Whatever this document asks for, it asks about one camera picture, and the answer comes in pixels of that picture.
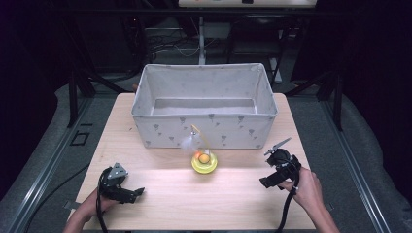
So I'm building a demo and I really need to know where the black metal stand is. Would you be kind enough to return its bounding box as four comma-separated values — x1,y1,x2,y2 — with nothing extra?
61,18,134,129
284,69,345,132

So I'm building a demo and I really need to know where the black office chair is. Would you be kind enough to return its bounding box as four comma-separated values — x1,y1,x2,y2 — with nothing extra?
225,14,288,85

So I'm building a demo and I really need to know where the grey patterned fabric storage box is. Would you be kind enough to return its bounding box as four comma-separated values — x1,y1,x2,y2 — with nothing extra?
130,62,280,150

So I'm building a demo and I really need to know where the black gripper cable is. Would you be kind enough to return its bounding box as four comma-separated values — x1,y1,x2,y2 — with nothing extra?
275,154,303,233
95,168,110,233

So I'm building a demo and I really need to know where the white desk leg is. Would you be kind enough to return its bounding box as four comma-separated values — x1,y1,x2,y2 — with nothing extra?
197,16,208,66

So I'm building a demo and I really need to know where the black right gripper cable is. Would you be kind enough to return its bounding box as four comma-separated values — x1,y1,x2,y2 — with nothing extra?
275,154,303,233

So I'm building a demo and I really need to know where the tangle of floor cables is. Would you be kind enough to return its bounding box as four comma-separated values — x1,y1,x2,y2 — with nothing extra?
145,26,227,60

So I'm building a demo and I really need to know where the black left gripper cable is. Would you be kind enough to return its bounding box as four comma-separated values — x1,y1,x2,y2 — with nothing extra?
95,168,110,233

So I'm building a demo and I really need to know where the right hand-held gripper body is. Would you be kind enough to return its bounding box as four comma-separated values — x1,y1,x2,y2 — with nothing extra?
263,137,303,183

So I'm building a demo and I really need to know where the person's left hand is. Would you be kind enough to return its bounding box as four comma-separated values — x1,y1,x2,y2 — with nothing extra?
77,187,120,224

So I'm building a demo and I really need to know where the metal floor rail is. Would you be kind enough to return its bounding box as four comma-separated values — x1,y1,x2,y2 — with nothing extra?
319,96,394,233
0,96,95,233

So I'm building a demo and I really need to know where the yellow cat toy with feather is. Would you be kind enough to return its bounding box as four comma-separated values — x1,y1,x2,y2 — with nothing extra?
180,123,219,176

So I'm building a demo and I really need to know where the black floor cable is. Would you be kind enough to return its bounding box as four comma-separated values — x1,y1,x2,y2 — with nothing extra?
22,164,91,233

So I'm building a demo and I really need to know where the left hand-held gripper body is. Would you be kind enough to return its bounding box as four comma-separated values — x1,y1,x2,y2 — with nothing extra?
98,162,131,202

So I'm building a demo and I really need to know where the person's right hand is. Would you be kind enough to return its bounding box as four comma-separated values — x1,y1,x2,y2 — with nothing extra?
278,166,322,212

